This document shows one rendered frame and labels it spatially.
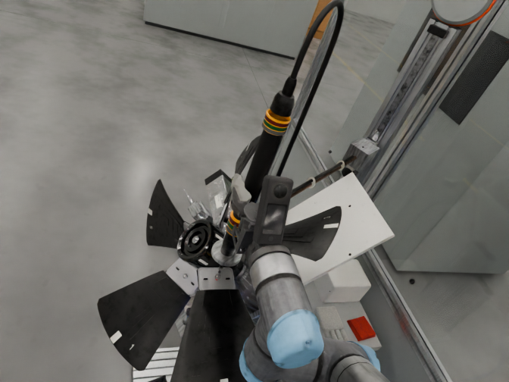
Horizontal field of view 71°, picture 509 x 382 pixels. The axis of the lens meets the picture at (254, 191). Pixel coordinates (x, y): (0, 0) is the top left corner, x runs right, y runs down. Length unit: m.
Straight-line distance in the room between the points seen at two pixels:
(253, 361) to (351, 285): 0.83
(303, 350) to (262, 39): 6.14
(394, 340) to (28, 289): 1.83
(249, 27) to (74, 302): 5.11
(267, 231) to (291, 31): 6.06
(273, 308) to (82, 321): 1.74
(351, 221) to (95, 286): 1.63
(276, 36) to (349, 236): 5.66
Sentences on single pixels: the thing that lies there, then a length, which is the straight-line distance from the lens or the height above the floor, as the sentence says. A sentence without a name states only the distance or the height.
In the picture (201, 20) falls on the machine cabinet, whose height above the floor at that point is 0.26.
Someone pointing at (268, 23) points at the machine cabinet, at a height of 0.48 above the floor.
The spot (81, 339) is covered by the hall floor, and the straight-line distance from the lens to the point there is 2.15.
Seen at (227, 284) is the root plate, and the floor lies 1.19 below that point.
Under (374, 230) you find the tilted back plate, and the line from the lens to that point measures 1.02.
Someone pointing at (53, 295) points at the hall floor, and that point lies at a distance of 2.29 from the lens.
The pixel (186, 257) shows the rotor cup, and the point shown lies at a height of 1.20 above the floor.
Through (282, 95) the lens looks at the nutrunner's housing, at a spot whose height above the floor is 1.69.
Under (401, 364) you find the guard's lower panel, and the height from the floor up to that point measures 0.87.
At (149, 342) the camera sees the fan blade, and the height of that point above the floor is 0.97.
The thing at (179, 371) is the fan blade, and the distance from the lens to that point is 0.84.
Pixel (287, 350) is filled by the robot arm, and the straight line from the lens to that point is 0.51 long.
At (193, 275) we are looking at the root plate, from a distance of 0.99.
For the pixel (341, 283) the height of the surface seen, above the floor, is 0.97.
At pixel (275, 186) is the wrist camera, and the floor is 1.57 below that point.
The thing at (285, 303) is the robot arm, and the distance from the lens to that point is 0.52.
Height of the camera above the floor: 1.90
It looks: 37 degrees down
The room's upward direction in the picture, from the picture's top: 21 degrees clockwise
